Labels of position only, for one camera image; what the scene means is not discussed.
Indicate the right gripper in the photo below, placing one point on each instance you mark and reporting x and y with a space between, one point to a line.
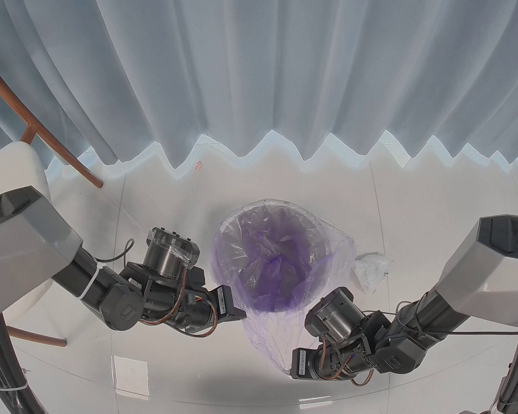
315 362

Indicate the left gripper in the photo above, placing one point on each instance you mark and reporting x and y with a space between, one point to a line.
198 313

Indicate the purple plastic bag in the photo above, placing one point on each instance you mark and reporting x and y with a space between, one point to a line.
267 274

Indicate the white paper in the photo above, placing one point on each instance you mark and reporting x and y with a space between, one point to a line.
373 272

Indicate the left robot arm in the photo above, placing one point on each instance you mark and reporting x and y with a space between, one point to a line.
26 248

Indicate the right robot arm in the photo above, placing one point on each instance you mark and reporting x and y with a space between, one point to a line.
479 274

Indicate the white trash bin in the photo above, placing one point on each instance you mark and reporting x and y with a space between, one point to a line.
224 252

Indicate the pale blue curtain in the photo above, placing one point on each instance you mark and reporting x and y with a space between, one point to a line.
259 58

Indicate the white cushioned wooden chair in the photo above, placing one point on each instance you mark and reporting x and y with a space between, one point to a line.
21 162

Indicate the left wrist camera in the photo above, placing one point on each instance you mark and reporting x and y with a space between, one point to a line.
196 279

